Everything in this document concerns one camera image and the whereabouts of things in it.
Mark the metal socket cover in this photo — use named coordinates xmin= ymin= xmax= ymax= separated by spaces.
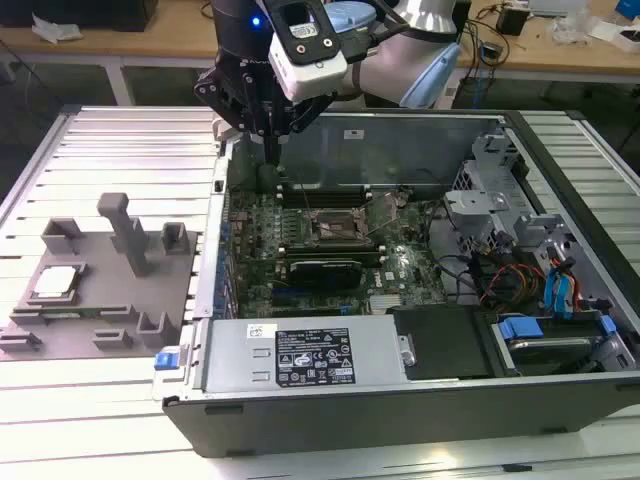
xmin=359 ymin=192 xmax=402 ymax=237

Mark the silver CPU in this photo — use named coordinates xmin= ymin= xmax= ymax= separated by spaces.
xmin=28 ymin=265 xmax=85 ymax=302

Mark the CPU socket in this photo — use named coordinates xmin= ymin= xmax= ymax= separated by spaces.
xmin=307 ymin=205 xmax=365 ymax=246

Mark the wooden desk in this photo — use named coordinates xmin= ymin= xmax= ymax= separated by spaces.
xmin=0 ymin=0 xmax=640 ymax=109

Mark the large black box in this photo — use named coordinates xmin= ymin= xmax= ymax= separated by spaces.
xmin=0 ymin=0 xmax=160 ymax=32

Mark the crumpled white paper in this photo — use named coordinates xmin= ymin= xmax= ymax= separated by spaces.
xmin=30 ymin=12 xmax=84 ymax=42

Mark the black graphics card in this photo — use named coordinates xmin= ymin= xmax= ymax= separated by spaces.
xmin=285 ymin=257 xmax=365 ymax=291

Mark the green motherboard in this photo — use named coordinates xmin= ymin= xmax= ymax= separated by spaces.
xmin=225 ymin=187 xmax=449 ymax=320

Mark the grey parts rack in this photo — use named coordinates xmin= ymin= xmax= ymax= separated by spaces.
xmin=0 ymin=191 xmax=202 ymax=360

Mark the silver finned heat sink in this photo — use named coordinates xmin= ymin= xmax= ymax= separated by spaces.
xmin=368 ymin=293 xmax=402 ymax=315

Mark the grey power supply unit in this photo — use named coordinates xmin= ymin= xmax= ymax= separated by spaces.
xmin=199 ymin=315 xmax=419 ymax=394

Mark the green RAM stick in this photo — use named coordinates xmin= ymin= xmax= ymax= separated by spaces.
xmin=38 ymin=310 xmax=110 ymax=321

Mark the small black box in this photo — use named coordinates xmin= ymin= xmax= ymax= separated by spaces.
xmin=496 ymin=4 xmax=530 ymax=37

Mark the black flat drive cover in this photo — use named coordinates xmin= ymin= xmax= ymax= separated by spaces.
xmin=388 ymin=304 xmax=496 ymax=382

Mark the grey flat box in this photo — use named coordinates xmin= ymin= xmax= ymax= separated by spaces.
xmin=528 ymin=0 xmax=582 ymax=17

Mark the clear plastic bag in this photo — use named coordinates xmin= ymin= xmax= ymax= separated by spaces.
xmin=545 ymin=8 xmax=594 ymax=46

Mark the open PC case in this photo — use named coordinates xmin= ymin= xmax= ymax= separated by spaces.
xmin=151 ymin=106 xmax=640 ymax=460

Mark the hard disk in blue carrier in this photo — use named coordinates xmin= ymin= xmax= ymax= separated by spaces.
xmin=492 ymin=313 xmax=624 ymax=377

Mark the white open box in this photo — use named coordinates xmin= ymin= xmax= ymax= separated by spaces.
xmin=588 ymin=19 xmax=640 ymax=53

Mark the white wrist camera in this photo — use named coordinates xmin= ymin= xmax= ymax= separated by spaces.
xmin=268 ymin=0 xmax=350 ymax=104

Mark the blue network cable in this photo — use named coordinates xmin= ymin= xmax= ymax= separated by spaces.
xmin=473 ymin=42 xmax=494 ymax=109

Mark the grey metal bracket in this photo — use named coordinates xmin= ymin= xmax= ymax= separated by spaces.
xmin=443 ymin=188 xmax=515 ymax=230

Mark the thin black wire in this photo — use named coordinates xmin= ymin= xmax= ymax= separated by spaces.
xmin=433 ymin=253 xmax=484 ymax=304

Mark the red orange yellow wire bundle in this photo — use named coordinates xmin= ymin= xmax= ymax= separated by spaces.
xmin=482 ymin=263 xmax=546 ymax=304

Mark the light blue flat wire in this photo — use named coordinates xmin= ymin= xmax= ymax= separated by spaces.
xmin=543 ymin=257 xmax=577 ymax=317

